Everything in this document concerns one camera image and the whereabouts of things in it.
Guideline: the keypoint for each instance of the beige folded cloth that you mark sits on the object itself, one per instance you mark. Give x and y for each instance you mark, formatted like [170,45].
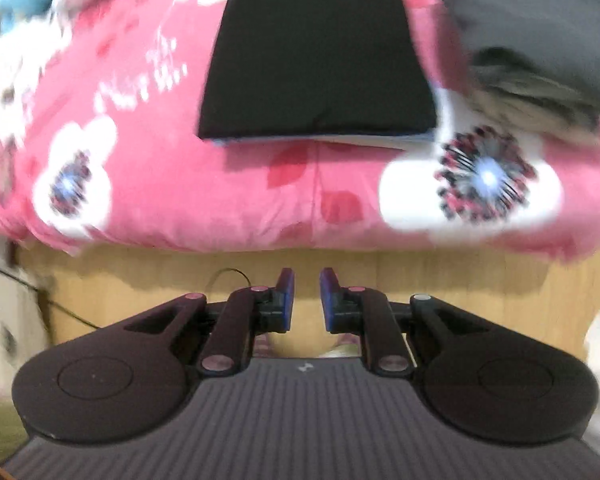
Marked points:
[401,143]

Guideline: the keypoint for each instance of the dark grey folded garment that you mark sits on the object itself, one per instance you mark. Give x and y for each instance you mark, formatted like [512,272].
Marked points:
[535,49]

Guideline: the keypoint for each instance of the pink floral bed blanket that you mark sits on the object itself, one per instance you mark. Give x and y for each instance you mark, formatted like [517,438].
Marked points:
[110,154]

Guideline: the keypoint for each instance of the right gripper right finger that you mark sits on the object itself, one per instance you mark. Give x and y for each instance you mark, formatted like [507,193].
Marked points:
[366,312]

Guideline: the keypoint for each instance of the light blue folded cloth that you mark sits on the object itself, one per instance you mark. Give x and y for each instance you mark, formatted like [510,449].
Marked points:
[300,137]

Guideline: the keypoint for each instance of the checkered folded cloth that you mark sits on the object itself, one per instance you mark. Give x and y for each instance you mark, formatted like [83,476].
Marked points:
[518,98]

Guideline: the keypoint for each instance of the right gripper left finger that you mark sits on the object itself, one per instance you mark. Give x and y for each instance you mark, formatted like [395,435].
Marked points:
[247,313]

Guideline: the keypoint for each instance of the black garment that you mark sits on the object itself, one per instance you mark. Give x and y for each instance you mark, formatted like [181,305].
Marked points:
[301,67]

